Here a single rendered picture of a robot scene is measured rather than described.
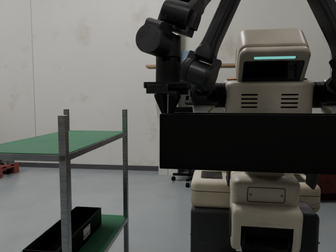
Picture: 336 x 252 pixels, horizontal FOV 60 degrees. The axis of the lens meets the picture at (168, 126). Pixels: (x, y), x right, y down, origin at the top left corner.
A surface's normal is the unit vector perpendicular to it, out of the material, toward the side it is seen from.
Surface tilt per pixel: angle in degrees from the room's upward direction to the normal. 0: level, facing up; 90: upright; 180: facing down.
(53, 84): 90
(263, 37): 42
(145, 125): 90
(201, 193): 90
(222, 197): 90
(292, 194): 98
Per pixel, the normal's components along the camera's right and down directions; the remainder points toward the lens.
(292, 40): -0.10, -0.68
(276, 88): -0.15, 0.22
